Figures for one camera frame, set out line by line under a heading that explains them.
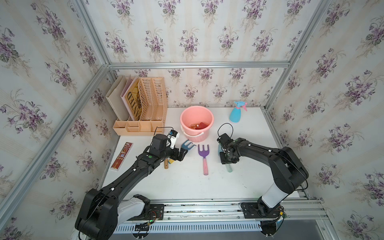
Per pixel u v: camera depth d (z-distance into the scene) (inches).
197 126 38.7
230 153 26.2
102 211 15.4
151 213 28.3
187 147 37.6
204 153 36.8
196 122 41.0
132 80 38.7
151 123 39.8
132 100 37.6
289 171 18.1
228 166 34.7
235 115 42.6
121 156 36.4
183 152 29.0
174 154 28.8
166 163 34.8
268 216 28.2
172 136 28.6
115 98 34.1
